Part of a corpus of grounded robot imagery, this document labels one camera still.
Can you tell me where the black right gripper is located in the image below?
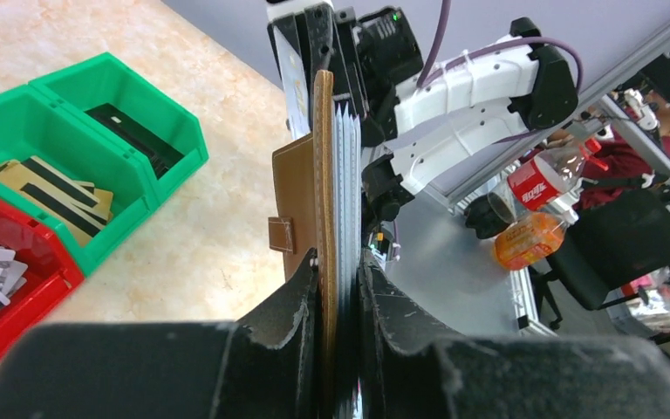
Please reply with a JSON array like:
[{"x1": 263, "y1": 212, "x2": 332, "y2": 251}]
[{"x1": 266, "y1": 3, "x2": 367, "y2": 121}]

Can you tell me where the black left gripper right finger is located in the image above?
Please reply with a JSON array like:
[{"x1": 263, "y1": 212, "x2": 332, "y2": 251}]
[{"x1": 359, "y1": 251, "x2": 670, "y2": 418}]

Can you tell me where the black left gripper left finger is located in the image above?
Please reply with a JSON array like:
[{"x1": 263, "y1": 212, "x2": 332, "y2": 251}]
[{"x1": 0, "y1": 250, "x2": 318, "y2": 418}]

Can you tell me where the brown leather card holder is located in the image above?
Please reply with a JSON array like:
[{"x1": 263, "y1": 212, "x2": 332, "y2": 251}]
[{"x1": 268, "y1": 70, "x2": 358, "y2": 418}]

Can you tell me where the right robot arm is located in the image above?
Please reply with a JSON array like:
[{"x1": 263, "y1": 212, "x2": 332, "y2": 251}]
[{"x1": 266, "y1": 1, "x2": 583, "y2": 247}]

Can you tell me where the green bin with black cards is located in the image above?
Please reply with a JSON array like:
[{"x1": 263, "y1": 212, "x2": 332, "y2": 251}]
[{"x1": 29, "y1": 52, "x2": 209, "y2": 204}]

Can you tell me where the black VIP card stack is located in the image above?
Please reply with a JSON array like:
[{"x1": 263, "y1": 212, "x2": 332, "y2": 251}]
[{"x1": 85, "y1": 103, "x2": 184, "y2": 179}]

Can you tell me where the gold credit card stack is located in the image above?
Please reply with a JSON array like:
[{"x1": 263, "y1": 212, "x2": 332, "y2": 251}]
[{"x1": 0, "y1": 155, "x2": 113, "y2": 247}]

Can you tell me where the green bin with gold cards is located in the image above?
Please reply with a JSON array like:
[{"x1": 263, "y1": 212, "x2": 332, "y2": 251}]
[{"x1": 0, "y1": 86, "x2": 158, "y2": 275}]

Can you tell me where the orange drink bottle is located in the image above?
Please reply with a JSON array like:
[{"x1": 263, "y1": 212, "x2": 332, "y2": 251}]
[{"x1": 490, "y1": 212, "x2": 571, "y2": 271}]

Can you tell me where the red cola bottle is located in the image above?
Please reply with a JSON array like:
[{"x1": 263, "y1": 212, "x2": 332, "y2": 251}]
[{"x1": 487, "y1": 138, "x2": 608, "y2": 224}]

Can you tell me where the red plastic bin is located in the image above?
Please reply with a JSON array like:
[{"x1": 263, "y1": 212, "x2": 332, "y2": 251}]
[{"x1": 0, "y1": 199, "x2": 85, "y2": 360}]

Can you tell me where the black office chair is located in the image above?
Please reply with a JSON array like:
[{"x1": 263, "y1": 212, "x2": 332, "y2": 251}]
[{"x1": 531, "y1": 189, "x2": 670, "y2": 331}]

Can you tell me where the person in red shirt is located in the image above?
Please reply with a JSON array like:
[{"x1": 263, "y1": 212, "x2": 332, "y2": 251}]
[{"x1": 543, "y1": 95, "x2": 670, "y2": 212}]

